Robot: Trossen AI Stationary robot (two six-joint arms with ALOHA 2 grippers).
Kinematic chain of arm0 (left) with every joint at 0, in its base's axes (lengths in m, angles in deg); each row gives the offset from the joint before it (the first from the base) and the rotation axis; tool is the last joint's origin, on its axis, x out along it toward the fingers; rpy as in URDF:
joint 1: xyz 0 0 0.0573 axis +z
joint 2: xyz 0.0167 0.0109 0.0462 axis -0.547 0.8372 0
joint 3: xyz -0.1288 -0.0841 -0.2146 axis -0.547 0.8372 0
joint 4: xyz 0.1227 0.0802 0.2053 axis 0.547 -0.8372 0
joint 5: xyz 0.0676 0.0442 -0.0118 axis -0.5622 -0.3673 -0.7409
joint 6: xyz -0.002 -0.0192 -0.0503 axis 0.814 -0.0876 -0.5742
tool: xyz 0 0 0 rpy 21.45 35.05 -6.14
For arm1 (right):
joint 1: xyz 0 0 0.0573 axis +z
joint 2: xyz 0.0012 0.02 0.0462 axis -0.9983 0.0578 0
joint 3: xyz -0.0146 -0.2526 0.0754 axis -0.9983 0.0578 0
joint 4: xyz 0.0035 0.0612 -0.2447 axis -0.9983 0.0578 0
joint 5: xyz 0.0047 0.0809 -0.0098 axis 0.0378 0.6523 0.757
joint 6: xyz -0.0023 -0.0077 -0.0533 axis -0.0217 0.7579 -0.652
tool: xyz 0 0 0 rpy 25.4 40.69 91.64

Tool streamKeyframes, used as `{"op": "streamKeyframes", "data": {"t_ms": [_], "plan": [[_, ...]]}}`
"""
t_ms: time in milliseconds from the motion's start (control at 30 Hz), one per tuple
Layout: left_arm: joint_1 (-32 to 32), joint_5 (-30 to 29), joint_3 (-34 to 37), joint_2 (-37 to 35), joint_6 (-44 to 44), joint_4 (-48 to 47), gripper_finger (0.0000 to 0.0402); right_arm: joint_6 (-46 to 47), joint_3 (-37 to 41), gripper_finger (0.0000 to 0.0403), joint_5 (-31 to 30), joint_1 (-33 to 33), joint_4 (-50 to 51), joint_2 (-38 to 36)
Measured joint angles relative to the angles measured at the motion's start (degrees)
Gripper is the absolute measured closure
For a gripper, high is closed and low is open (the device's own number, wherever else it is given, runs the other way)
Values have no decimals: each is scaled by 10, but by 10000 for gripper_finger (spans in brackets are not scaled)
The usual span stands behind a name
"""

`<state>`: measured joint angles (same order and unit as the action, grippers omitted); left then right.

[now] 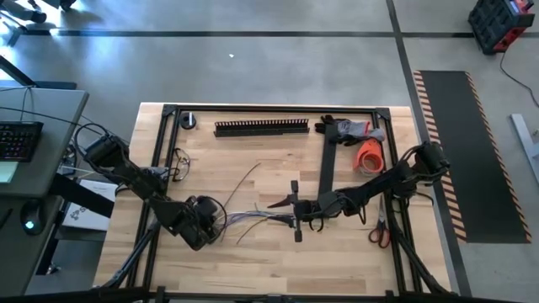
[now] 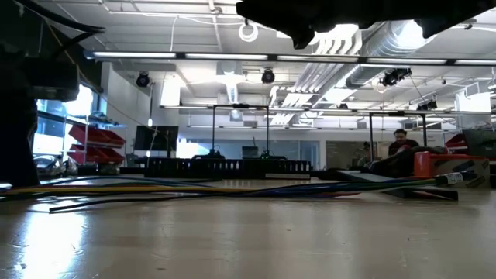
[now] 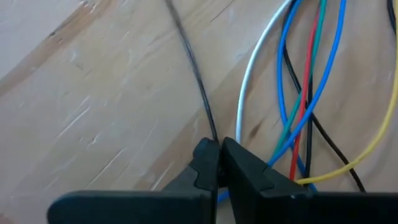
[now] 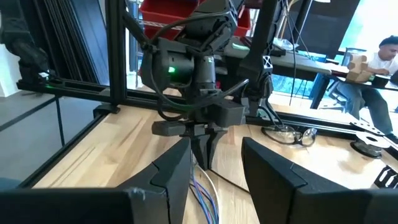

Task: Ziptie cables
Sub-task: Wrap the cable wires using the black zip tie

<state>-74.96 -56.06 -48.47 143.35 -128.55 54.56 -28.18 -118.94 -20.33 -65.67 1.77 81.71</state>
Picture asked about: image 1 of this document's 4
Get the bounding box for grey desk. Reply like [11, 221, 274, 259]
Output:
[0, 86, 90, 298]

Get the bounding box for clear safety glasses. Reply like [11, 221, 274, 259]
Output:
[170, 146, 193, 183]

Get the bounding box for black zip tie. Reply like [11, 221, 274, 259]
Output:
[221, 162, 263, 210]

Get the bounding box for black desk leg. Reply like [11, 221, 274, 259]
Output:
[50, 173, 115, 219]

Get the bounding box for red handled scissors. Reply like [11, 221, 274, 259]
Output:
[368, 194, 392, 249]

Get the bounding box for green paper note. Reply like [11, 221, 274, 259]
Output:
[0, 161, 20, 185]

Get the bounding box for black desk cable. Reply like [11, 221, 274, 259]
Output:
[0, 86, 131, 146]

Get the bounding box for black floor cable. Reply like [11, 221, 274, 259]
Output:
[499, 50, 539, 109]

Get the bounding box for black keyboard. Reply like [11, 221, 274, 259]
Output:
[0, 120, 45, 163]

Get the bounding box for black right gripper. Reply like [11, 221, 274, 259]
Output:
[266, 179, 340, 244]

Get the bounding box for black aluminium table frame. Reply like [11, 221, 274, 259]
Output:
[92, 103, 454, 303]

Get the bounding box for white cable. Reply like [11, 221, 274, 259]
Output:
[218, 212, 295, 232]

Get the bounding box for black red tool crate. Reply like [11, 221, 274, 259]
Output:
[467, 0, 536, 56]

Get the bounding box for person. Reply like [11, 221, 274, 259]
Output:
[0, 0, 77, 25]

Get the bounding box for yellow cable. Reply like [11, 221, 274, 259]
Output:
[236, 216, 271, 246]

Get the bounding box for grey metal profile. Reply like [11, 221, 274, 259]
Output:
[510, 112, 539, 186]

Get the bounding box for black striped floor mat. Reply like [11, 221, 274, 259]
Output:
[412, 69, 532, 244]

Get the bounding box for black computer mouse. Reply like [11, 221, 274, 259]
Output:
[19, 199, 46, 236]

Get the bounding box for white printed box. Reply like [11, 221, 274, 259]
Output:
[62, 178, 119, 232]

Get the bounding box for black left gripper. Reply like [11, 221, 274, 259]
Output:
[184, 194, 221, 253]

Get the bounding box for black slotted cable duct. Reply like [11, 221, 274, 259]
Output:
[213, 118, 311, 139]

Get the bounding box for black duct cover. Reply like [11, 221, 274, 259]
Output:
[316, 121, 339, 197]

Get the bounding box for black round puck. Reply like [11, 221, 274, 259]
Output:
[178, 111, 198, 130]

